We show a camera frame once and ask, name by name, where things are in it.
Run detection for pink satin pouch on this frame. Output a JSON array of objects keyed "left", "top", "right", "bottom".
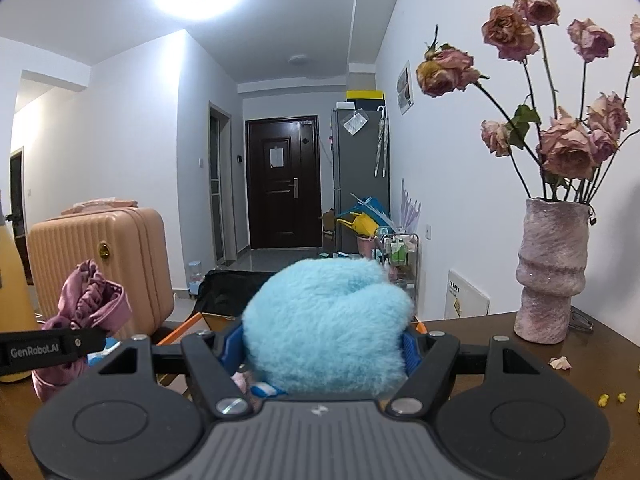
[{"left": 32, "top": 259, "right": 131, "bottom": 402}]

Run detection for light blue plush toy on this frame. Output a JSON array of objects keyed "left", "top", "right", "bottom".
[{"left": 242, "top": 258, "right": 413, "bottom": 396}]

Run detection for blue pocket tissue pack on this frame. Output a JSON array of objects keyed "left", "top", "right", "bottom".
[{"left": 250, "top": 382, "right": 286, "bottom": 399}]

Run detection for red orange cardboard box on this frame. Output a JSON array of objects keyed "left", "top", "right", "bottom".
[{"left": 155, "top": 311, "right": 432, "bottom": 396}]

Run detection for blue tissue packet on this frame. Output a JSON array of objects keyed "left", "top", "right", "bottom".
[{"left": 87, "top": 338, "right": 122, "bottom": 366}]

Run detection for fallen pink petal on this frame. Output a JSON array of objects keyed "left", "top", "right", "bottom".
[{"left": 548, "top": 356, "right": 572, "bottom": 370}]

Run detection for pink textured vase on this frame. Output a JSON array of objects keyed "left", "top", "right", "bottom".
[{"left": 514, "top": 198, "right": 589, "bottom": 346}]

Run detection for black glasses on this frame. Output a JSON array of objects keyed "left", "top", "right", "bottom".
[{"left": 568, "top": 307, "right": 594, "bottom": 334}]

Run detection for purple feather decoration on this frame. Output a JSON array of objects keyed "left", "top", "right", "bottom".
[{"left": 400, "top": 181, "right": 422, "bottom": 234}]

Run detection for blue yellow bag pile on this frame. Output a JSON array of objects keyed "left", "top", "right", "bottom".
[{"left": 336, "top": 194, "right": 398, "bottom": 238}]

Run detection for pink ribbed suitcase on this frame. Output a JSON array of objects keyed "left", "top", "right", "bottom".
[{"left": 27, "top": 207, "right": 174, "bottom": 339}]

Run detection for yellow crumbs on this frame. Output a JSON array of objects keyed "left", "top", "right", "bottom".
[{"left": 598, "top": 392, "right": 627, "bottom": 408}]

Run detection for small cardboard box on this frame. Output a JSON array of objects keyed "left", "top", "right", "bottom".
[{"left": 321, "top": 208, "right": 336, "bottom": 252}]

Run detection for grey refrigerator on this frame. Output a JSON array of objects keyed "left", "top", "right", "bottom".
[{"left": 330, "top": 107, "right": 392, "bottom": 256}]

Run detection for dried pink roses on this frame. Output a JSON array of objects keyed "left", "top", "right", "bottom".
[{"left": 416, "top": 0, "right": 639, "bottom": 206}]

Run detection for dark brown door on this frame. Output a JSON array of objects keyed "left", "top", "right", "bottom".
[{"left": 245, "top": 116, "right": 322, "bottom": 249}]

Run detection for yellow box on fridge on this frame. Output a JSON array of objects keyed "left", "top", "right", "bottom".
[{"left": 345, "top": 90, "right": 385, "bottom": 101}]

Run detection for white panel against wall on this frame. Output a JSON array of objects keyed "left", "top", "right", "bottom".
[{"left": 444, "top": 270, "right": 490, "bottom": 318}]

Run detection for metal wire cart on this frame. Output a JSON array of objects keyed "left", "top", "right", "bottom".
[{"left": 372, "top": 228, "right": 420, "bottom": 307}]

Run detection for wall picture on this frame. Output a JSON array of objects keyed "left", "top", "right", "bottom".
[{"left": 396, "top": 62, "right": 413, "bottom": 115}]

